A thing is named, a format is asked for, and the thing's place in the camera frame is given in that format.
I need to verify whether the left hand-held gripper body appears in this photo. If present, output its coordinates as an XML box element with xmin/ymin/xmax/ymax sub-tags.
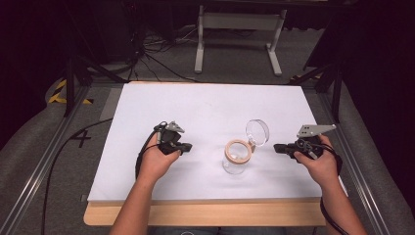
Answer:
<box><xmin>158</xmin><ymin>120</ymin><xmax>186</xmax><ymax>156</ymax></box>

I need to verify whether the aluminium floor rail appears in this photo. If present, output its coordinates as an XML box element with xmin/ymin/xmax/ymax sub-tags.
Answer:
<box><xmin>0</xmin><ymin>83</ymin><xmax>93</xmax><ymax>235</ymax></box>
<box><xmin>316</xmin><ymin>91</ymin><xmax>393</xmax><ymax>235</ymax></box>

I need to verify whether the bundle of black floor cables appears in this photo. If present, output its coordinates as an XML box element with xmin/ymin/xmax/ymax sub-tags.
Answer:
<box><xmin>127</xmin><ymin>23</ymin><xmax>201</xmax><ymax>83</ymax></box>

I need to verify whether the black floor cable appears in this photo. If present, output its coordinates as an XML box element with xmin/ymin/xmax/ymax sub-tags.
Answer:
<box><xmin>40</xmin><ymin>117</ymin><xmax>114</xmax><ymax>235</ymax></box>

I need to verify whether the white metal stand frame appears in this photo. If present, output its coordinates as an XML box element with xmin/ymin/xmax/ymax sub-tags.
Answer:
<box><xmin>194</xmin><ymin>4</ymin><xmax>289</xmax><ymax>77</ymax></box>

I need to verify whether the person's right hand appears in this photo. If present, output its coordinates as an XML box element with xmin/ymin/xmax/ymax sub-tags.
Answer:
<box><xmin>293</xmin><ymin>134</ymin><xmax>341</xmax><ymax>188</ymax></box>

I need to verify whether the wooden table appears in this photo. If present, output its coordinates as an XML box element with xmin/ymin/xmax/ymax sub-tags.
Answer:
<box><xmin>82</xmin><ymin>80</ymin><xmax>327</xmax><ymax>227</ymax></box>

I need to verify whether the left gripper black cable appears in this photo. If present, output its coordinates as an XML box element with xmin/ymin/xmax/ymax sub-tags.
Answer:
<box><xmin>134</xmin><ymin>121</ymin><xmax>168</xmax><ymax>180</ymax></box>

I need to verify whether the glass jar with wooden rim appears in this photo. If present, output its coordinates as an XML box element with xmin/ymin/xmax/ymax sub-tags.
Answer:
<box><xmin>221</xmin><ymin>138</ymin><xmax>254</xmax><ymax>175</ymax></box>

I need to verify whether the black tripod stand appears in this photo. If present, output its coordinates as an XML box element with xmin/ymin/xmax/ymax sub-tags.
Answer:
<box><xmin>62</xmin><ymin>0</ymin><xmax>129</xmax><ymax>118</ymax></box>
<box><xmin>289</xmin><ymin>48</ymin><xmax>345</xmax><ymax>125</ymax></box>

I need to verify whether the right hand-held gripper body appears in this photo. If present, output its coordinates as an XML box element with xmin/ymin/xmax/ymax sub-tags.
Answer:
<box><xmin>289</xmin><ymin>123</ymin><xmax>338</xmax><ymax>161</ymax></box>

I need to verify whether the white table mat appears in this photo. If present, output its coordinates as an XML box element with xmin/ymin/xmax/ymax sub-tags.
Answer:
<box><xmin>87</xmin><ymin>81</ymin><xmax>348</xmax><ymax>204</ymax></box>

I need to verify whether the person's left hand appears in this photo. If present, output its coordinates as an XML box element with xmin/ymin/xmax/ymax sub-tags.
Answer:
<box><xmin>138</xmin><ymin>133</ymin><xmax>182</xmax><ymax>188</ymax></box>

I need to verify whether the round glass jar lid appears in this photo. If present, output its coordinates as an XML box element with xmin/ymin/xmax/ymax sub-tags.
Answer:
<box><xmin>245</xmin><ymin>118</ymin><xmax>271</xmax><ymax>148</ymax></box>

